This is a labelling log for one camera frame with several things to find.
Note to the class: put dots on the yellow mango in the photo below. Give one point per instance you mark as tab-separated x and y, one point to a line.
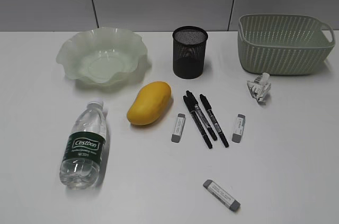
150	103

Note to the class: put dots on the black marker pen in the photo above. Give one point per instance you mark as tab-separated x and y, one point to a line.
197	121
213	119
201	115

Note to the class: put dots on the grey white eraser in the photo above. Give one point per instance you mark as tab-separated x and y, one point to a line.
219	193
178	129
238	128

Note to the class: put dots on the waste paper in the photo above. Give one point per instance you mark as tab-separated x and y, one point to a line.
259	88

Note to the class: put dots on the grey white eraser front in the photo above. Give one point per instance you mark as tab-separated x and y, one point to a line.
219	193

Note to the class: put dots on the clear plastic water bottle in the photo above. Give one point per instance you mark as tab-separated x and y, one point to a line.
82	157

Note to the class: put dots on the black mesh pen holder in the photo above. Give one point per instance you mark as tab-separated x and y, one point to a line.
189	47

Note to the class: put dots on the translucent green wavy plate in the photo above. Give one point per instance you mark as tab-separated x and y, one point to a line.
103	56

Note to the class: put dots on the pale green plastic basket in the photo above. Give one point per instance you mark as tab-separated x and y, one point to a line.
283	44

